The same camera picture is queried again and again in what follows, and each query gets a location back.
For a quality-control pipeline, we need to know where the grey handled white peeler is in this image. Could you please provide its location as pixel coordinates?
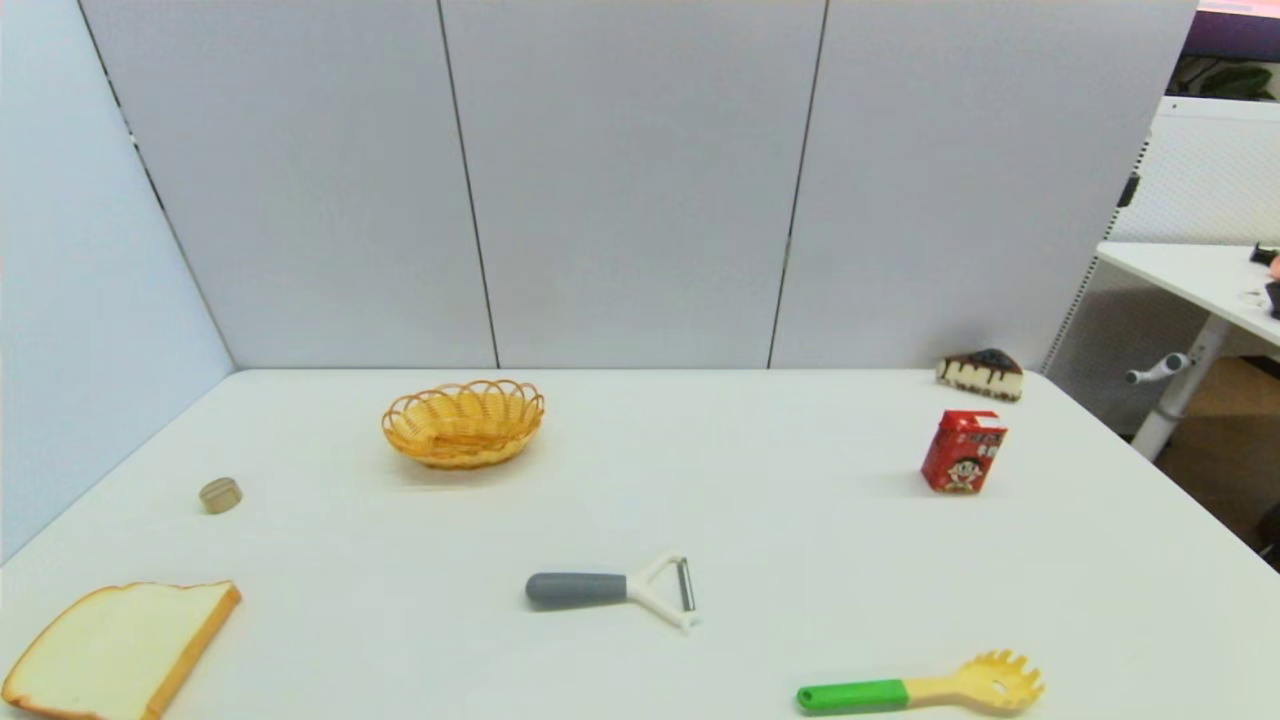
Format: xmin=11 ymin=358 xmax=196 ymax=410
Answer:
xmin=526 ymin=553 xmax=698 ymax=633

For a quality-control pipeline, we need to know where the chocolate topped cake slice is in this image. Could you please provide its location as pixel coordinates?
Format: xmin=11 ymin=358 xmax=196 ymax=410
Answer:
xmin=936 ymin=348 xmax=1025 ymax=403

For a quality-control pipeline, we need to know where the grey desk crank handle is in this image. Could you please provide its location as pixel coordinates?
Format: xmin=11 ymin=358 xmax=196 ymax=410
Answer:
xmin=1125 ymin=352 xmax=1193 ymax=386

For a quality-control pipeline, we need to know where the green handled yellow pasta spoon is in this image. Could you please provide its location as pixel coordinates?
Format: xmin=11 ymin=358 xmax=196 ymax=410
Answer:
xmin=797 ymin=650 xmax=1046 ymax=717

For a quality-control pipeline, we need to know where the yellow woven wicker basket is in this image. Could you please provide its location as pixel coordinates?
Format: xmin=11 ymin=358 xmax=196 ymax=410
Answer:
xmin=382 ymin=379 xmax=546 ymax=470

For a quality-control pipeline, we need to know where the white side desk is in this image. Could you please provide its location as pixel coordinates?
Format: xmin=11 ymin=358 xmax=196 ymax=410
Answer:
xmin=1096 ymin=241 xmax=1280 ymax=461

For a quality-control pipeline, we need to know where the red cartoon milk carton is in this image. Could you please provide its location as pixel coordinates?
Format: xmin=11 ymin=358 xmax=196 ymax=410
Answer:
xmin=921 ymin=409 xmax=1009 ymax=495

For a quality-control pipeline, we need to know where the white bread slice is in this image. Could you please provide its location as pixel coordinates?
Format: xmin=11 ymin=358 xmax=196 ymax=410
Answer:
xmin=0 ymin=581 xmax=242 ymax=720

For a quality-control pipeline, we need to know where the green potted plant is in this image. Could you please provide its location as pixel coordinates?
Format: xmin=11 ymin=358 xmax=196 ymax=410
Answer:
xmin=1180 ymin=58 xmax=1279 ymax=101

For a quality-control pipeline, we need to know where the white perforated partition panel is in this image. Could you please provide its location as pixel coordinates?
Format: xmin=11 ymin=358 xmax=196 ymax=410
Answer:
xmin=1040 ymin=95 xmax=1280 ymax=431

